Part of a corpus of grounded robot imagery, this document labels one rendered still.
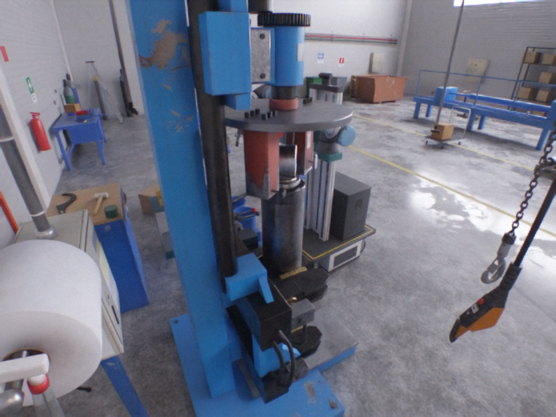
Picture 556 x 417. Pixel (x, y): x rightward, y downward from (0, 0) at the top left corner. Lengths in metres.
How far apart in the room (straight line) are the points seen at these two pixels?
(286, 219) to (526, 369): 2.27
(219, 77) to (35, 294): 0.66
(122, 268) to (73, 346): 2.01
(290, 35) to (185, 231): 0.85
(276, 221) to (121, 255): 1.58
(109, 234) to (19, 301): 1.88
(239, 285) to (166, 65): 0.87
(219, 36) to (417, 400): 2.35
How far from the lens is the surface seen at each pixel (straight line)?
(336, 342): 2.36
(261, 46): 1.14
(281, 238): 1.42
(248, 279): 1.28
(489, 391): 2.72
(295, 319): 1.38
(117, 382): 1.50
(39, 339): 0.71
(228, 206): 1.10
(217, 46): 0.88
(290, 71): 1.19
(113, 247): 2.58
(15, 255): 0.81
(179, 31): 1.06
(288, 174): 1.30
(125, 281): 2.78
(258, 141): 1.09
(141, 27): 1.04
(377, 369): 2.49
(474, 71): 15.31
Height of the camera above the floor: 2.04
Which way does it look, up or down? 29 degrees down
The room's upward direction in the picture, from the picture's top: straight up
